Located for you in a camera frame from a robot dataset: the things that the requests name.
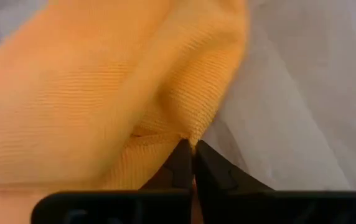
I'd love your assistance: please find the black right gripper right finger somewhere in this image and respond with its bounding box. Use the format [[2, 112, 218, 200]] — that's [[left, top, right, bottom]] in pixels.
[[195, 139, 356, 224]]

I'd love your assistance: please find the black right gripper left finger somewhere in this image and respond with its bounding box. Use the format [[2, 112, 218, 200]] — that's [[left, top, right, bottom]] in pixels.
[[31, 139, 194, 224]]

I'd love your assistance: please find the orange microfiber towel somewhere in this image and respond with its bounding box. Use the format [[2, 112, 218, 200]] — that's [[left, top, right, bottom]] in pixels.
[[0, 0, 250, 224]]

